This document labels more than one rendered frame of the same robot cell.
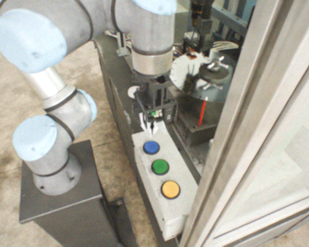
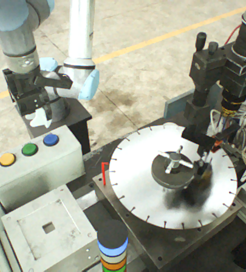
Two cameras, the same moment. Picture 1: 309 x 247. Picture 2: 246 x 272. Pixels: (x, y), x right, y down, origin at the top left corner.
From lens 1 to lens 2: 78 cm
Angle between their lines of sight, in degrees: 50
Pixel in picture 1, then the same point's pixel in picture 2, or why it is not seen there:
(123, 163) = not seen: hidden behind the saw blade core
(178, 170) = (27, 163)
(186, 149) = (92, 191)
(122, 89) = (172, 119)
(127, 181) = not seen: hidden behind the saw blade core
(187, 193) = (3, 171)
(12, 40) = not seen: outside the picture
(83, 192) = (37, 129)
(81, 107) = (75, 79)
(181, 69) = (164, 136)
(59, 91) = (73, 57)
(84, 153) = (75, 117)
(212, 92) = (127, 170)
